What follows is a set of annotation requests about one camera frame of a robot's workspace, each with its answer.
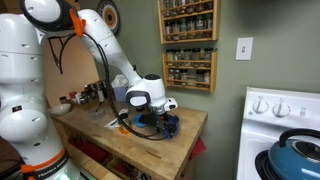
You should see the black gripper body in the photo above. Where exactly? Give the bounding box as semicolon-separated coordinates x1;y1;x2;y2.
138;112;175;130

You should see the blue bowl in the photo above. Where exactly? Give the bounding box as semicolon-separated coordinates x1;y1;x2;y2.
132;113;150;130

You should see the red cloth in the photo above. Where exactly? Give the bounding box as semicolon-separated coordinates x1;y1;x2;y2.
189;136;208;162

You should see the orange round lid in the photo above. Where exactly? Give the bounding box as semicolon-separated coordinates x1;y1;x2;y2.
117;124;131;136

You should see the blue tissue box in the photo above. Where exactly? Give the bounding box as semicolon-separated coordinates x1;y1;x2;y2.
111;74;130;103

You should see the wooden spice rack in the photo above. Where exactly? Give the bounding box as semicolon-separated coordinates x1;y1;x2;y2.
161;49;219;94
156;0;221;45

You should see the metal spoon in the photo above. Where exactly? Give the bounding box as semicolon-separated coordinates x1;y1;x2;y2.
94;101;105;113

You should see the clear plastic container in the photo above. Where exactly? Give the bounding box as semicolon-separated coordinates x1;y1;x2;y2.
86;102;106;118

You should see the white grinder steel cap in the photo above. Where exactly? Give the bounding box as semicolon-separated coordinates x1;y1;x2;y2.
97;81;106;102

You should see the red lid jar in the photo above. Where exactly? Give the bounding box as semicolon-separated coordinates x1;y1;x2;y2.
68;91;78;103

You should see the white stove knob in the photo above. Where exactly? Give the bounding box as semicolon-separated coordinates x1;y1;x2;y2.
252;96;270;115
272;99;291;118

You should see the white electric stove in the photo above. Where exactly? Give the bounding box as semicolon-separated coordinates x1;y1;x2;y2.
236;86;320;180

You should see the white bowl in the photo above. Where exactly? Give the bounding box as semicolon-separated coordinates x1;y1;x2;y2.
47;103;72;117

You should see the small camera module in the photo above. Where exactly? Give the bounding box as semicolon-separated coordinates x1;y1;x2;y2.
162;97;179;113

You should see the white light switch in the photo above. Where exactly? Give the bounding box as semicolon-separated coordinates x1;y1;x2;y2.
235;36;255;62

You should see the decorative wall plate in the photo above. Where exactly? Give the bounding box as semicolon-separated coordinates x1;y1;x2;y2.
96;0;121;36

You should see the blue kettle black handle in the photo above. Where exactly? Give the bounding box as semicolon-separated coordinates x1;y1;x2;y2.
267;128;320;180

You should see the orange cable clamp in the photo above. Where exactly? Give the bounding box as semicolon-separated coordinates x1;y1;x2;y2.
69;8;87;37

